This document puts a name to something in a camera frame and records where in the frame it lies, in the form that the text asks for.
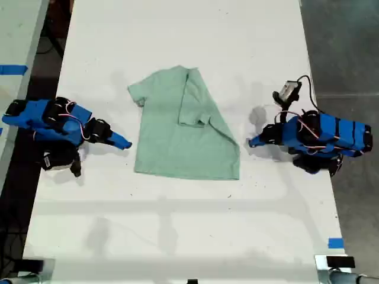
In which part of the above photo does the pale green t-shirt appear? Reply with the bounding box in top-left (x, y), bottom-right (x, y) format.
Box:
top-left (127, 64), bottom-right (240, 181)

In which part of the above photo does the long blue tape strip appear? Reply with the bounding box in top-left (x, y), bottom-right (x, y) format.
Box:
top-left (0, 64), bottom-right (29, 76)

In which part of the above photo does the white side table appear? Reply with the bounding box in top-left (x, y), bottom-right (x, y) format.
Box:
top-left (0, 0), bottom-right (50, 190)

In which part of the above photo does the square blue tape piece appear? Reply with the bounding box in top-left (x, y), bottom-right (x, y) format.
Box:
top-left (327, 237), bottom-right (345, 250)

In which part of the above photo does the metal table clamp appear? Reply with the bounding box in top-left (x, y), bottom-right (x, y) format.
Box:
top-left (314, 254), bottom-right (356, 284)
top-left (17, 257), bottom-right (56, 280)

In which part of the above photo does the black camera stalk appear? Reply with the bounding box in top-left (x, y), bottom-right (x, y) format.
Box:
top-left (274, 99), bottom-right (293, 124)

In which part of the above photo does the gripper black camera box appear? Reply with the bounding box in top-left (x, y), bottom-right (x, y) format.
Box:
top-left (272, 80), bottom-right (303, 106)
top-left (40, 149), bottom-right (82, 178)

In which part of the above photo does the black camera cable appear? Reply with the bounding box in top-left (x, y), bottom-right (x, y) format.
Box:
top-left (297, 75), bottom-right (320, 114)

